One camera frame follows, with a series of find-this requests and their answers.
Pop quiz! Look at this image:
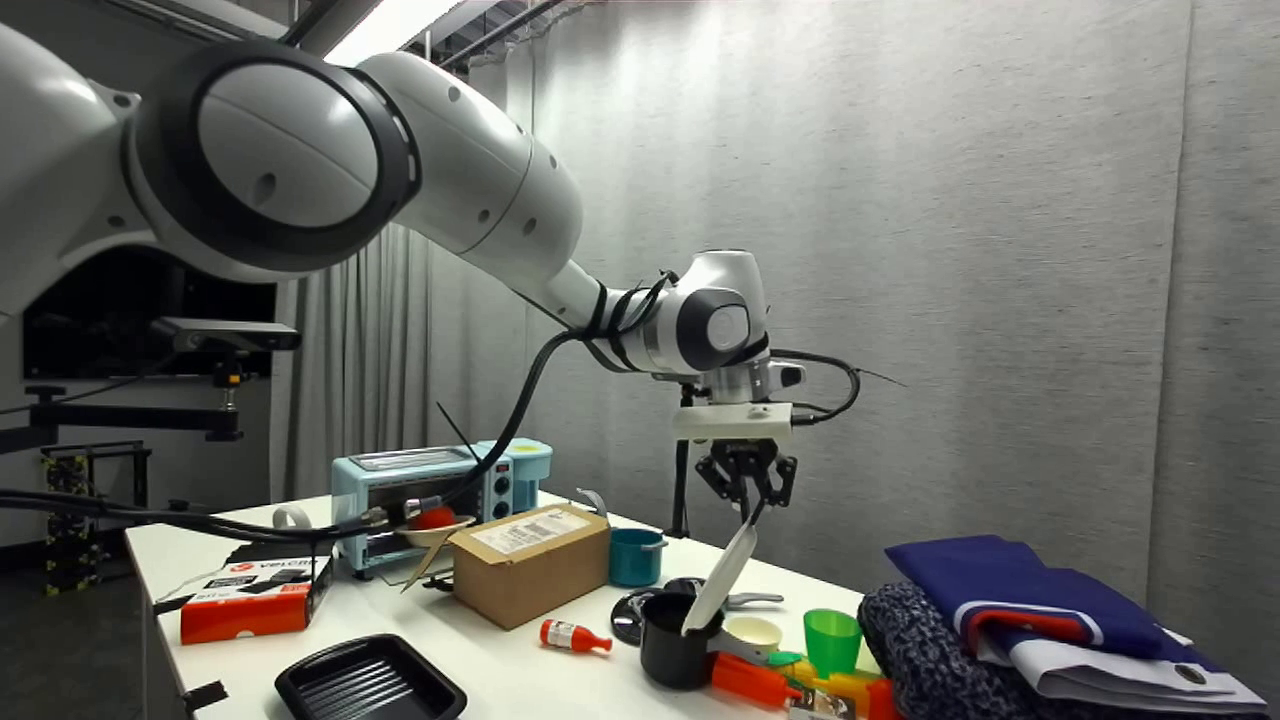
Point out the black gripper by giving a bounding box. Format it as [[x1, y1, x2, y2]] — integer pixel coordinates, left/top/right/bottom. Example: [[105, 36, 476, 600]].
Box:
[[692, 435, 799, 535]]

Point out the black pot lid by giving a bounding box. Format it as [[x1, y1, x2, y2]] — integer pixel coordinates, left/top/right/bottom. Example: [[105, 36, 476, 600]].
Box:
[[607, 585, 654, 652]]

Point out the black pot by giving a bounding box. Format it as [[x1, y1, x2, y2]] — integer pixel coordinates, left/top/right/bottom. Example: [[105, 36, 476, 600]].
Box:
[[637, 588, 729, 692]]

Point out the teal mug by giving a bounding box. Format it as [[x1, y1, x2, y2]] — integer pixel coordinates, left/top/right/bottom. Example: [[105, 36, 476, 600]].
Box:
[[603, 525, 666, 593]]

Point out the pale yellow bowl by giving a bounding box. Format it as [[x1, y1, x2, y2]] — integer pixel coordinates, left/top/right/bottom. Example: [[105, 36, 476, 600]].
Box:
[[714, 609, 790, 656]]

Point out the green plastic cup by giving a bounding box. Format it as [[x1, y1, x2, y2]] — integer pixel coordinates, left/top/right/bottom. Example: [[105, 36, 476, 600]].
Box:
[[799, 609, 863, 678]]

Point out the orange toy carrot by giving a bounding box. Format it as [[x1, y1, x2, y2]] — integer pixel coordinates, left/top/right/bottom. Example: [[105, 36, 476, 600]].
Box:
[[704, 645, 806, 717]]

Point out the yellow toy food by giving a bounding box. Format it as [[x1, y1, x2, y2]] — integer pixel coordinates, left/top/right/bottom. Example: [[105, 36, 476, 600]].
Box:
[[796, 663, 873, 717]]

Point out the red toy ketchup bottle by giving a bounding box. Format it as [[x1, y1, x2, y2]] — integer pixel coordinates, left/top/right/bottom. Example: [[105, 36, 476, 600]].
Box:
[[535, 613, 617, 661]]

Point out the brown cardboard box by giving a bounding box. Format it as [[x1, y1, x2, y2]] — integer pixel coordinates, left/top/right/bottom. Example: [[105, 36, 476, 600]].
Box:
[[447, 499, 617, 631]]

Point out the dark patterned cloth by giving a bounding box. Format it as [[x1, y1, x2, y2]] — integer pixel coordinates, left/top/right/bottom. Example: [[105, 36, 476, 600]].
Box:
[[856, 576, 1071, 720]]

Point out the orange toy food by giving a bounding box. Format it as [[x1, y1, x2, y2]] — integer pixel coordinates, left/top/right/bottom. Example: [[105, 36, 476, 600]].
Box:
[[863, 676, 907, 720]]

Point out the blue folded cloth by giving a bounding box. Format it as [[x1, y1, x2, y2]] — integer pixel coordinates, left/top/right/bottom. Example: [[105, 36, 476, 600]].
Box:
[[882, 533, 1224, 671]]

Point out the thin wooden stick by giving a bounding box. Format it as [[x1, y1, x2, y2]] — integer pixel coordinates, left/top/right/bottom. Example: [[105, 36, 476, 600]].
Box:
[[394, 520, 476, 593]]

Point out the light blue toy oven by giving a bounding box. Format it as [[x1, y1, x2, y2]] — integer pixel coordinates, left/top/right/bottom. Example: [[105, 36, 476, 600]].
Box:
[[326, 435, 555, 581]]

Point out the black plastic tray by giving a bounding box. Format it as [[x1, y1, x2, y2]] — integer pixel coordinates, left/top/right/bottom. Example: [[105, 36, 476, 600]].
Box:
[[271, 631, 470, 720]]

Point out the white folded cloth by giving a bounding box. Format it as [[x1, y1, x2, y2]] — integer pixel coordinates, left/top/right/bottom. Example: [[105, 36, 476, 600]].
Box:
[[984, 636, 1271, 720]]

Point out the small black flat object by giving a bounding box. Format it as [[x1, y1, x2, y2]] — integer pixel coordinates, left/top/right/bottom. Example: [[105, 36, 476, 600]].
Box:
[[223, 533, 336, 567]]

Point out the red orange box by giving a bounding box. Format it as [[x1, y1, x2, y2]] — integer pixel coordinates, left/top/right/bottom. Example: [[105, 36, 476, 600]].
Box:
[[177, 554, 336, 646]]

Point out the long fluorescent light panel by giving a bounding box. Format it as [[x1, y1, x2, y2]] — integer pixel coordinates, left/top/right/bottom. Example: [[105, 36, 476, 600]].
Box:
[[316, 0, 465, 71]]

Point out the black metal beam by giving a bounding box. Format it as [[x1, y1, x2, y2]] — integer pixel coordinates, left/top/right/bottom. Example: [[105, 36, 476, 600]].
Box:
[[0, 397, 245, 451]]

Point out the black metal rack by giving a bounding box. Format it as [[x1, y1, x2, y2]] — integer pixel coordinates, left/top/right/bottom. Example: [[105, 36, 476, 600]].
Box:
[[37, 438, 151, 594]]

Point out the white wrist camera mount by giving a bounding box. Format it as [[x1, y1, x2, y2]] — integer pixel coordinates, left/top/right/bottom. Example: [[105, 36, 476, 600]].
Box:
[[666, 400, 799, 447]]

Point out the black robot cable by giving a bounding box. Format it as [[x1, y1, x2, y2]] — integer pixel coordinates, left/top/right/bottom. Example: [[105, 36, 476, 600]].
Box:
[[0, 316, 863, 549]]

